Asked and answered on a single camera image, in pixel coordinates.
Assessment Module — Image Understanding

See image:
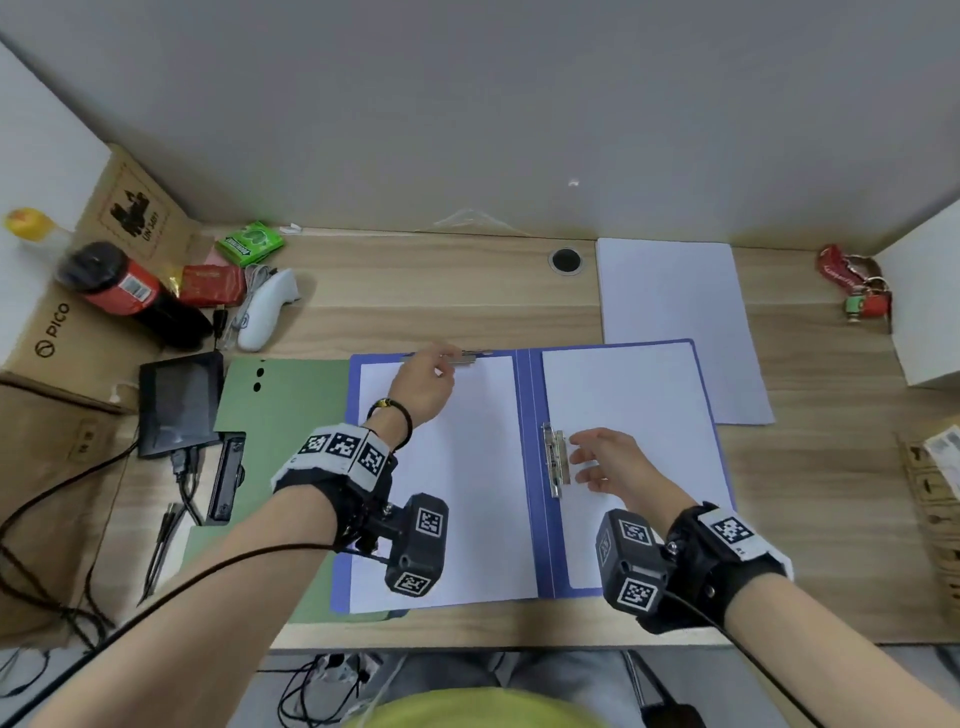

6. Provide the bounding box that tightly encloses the yellow bottle cap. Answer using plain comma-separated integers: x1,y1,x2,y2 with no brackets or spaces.
3,207,58,243

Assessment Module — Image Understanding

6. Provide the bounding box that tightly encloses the clear tape piece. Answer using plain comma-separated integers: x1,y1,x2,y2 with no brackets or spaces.
434,208,519,235

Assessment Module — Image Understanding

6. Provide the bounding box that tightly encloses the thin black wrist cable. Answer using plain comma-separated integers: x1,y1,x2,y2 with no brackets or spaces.
0,543,391,721
663,592,826,728

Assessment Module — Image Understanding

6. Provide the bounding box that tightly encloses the black cable bundle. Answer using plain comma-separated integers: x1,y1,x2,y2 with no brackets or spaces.
0,442,189,654

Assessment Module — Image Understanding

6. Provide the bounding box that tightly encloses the red can with black lid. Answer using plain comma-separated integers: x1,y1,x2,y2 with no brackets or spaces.
56,241,163,316

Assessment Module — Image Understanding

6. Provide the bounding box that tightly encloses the black wrist camera with markers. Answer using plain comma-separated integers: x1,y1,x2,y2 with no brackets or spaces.
269,423,451,599
594,500,796,635

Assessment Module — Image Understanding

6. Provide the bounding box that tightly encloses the person's right forearm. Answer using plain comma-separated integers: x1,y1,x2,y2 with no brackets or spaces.
723,573,960,728

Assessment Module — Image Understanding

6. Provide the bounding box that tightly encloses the person's left forearm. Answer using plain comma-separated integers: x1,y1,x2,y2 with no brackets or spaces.
29,494,339,728

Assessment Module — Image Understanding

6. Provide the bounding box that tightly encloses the black tablet cable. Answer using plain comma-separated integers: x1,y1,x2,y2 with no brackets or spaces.
170,447,208,526

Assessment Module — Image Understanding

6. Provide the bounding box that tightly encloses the tidy white paper stack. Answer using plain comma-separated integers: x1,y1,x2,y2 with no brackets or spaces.
594,237,776,427

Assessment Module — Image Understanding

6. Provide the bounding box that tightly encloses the dark brown chair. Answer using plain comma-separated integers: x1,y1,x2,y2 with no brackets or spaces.
626,650,706,728

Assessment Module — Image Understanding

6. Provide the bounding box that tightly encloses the small black tablet screen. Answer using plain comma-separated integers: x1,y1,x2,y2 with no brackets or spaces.
137,350,226,460

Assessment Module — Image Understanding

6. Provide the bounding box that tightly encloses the green paper folder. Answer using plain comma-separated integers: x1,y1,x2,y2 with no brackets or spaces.
179,356,410,628

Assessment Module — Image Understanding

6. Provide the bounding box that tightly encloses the plain brown cardboard box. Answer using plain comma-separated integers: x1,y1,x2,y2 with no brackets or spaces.
0,382,144,650

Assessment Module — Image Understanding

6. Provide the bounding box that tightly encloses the black bead bracelet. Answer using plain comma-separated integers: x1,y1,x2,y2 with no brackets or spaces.
365,397,415,453

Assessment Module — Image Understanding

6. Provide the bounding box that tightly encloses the person's left hand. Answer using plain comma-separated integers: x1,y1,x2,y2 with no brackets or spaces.
384,344,470,444

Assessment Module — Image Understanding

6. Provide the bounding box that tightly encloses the flat cardboard box with labels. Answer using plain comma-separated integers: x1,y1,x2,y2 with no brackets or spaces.
896,423,960,643

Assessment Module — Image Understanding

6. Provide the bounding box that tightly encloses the white handheld controller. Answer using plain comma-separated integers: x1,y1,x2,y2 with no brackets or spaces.
236,267,301,354

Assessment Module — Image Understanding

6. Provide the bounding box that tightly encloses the person's yellow shirt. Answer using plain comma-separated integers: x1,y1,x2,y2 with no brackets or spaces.
356,687,609,728

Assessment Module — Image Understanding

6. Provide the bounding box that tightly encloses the green gum packet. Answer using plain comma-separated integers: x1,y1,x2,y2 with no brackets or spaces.
215,219,286,266

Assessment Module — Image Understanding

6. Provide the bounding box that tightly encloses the red keychain with green charm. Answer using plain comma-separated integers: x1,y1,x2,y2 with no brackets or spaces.
815,243,894,324

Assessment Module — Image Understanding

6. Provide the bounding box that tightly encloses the brown box with white top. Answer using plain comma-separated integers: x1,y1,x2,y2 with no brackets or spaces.
0,41,204,414

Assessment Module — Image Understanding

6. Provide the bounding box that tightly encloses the blue plastic folder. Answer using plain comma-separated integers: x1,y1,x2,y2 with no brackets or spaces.
329,338,740,618

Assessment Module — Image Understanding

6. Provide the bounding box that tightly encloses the small white box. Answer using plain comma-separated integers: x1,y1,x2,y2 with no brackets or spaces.
873,198,960,390

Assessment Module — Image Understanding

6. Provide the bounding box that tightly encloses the white coiled cable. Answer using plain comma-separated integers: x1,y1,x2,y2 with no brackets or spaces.
213,263,279,350

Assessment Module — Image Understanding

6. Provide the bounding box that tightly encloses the white power strip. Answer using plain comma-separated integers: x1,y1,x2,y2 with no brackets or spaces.
314,650,384,680

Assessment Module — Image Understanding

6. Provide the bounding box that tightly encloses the red snack packet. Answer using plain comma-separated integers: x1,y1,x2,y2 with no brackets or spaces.
178,263,249,309

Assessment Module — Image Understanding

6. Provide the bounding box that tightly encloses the person's right hand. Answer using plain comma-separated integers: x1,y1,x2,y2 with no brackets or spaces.
567,427,699,526

